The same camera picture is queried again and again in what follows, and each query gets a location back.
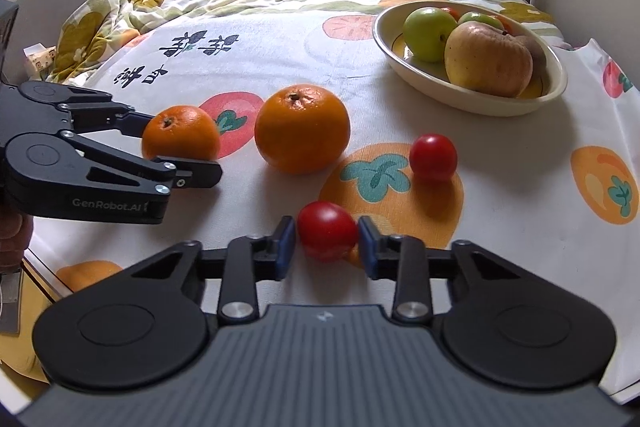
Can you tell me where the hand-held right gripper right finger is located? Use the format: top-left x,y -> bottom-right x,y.
357,215 -> 526,323

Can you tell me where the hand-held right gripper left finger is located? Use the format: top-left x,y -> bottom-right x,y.
117,215 -> 297,327

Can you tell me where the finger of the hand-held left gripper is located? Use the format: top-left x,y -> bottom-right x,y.
59,87 -> 155,140
74,133 -> 224,208

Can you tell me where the small orange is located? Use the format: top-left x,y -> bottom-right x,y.
141,105 -> 222,162

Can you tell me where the red tomato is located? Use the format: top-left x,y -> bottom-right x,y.
297,201 -> 360,263
409,133 -> 459,183

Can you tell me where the cream and yellow printed bowl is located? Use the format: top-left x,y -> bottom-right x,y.
372,1 -> 569,117

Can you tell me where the green apple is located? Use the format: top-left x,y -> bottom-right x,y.
457,11 -> 506,32
403,7 -> 459,63

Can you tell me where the wrinkled yellow-red apple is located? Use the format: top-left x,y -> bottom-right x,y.
444,21 -> 534,99

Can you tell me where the brown kiwi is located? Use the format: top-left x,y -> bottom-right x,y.
515,34 -> 549,80

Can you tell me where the person's left hand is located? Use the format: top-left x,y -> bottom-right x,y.
0,207 -> 35,274

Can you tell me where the small printed box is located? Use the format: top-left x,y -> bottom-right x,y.
24,44 -> 57,80

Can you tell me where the large orange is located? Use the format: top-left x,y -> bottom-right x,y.
254,84 -> 351,174

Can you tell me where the white fruit-print cloth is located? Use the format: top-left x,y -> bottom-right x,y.
25,9 -> 640,404

